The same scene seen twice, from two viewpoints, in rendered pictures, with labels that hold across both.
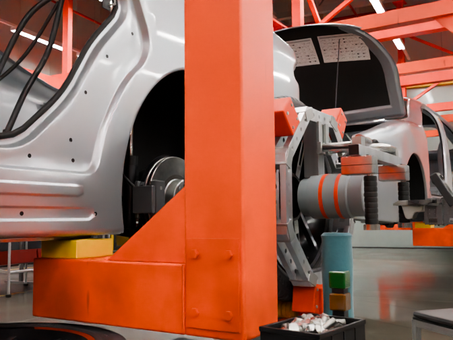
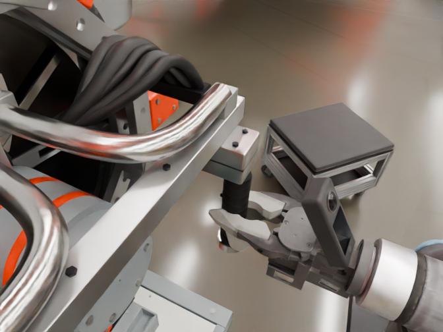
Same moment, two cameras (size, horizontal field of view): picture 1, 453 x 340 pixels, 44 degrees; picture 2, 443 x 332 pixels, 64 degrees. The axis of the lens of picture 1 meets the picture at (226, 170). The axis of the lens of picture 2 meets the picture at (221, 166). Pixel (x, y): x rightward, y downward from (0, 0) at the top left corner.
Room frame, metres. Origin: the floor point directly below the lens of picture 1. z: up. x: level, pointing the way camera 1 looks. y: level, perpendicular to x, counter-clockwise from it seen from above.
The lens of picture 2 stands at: (1.50, -0.50, 1.20)
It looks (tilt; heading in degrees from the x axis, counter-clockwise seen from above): 43 degrees down; 352
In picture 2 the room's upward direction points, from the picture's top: 3 degrees clockwise
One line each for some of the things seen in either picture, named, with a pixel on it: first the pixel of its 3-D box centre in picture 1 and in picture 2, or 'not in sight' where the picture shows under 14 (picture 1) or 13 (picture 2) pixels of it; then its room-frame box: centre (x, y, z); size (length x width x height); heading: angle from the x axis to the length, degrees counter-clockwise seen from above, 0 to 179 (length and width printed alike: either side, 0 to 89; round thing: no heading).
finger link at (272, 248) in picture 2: (423, 202); (271, 238); (1.76, -0.61, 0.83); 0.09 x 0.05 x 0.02; 66
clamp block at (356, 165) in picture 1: (358, 164); not in sight; (1.54, -0.36, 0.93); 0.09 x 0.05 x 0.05; 58
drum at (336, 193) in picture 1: (336, 195); (47, 242); (1.76, -0.34, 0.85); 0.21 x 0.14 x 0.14; 58
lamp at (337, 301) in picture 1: (340, 301); not in sight; (1.33, -0.26, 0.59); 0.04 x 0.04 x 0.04; 58
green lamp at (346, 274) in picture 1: (339, 279); not in sight; (1.33, -0.26, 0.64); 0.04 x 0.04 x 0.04; 58
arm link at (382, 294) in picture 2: not in sight; (382, 274); (1.71, -0.75, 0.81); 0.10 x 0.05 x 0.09; 148
